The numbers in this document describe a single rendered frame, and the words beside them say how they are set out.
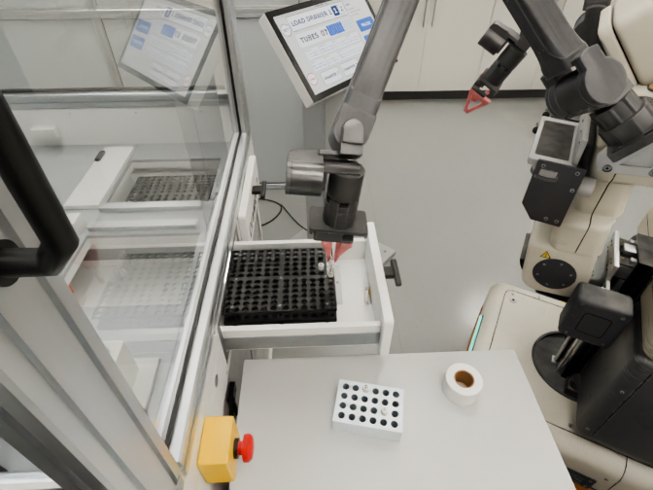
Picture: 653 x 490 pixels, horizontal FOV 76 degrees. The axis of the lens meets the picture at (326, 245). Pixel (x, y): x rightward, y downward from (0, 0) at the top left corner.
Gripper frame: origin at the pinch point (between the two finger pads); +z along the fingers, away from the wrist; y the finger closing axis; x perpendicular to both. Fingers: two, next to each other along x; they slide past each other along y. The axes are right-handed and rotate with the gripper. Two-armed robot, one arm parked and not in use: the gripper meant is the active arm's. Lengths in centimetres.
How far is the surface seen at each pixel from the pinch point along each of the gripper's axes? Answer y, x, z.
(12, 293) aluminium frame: 24, 42, -34
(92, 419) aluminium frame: 22, 43, -21
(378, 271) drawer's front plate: -9.9, -0.7, 3.8
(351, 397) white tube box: -5.6, 18.6, 18.1
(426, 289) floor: -61, -80, 91
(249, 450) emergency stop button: 11.8, 32.0, 10.5
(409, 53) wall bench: -78, -300, 45
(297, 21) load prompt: 11, -94, -17
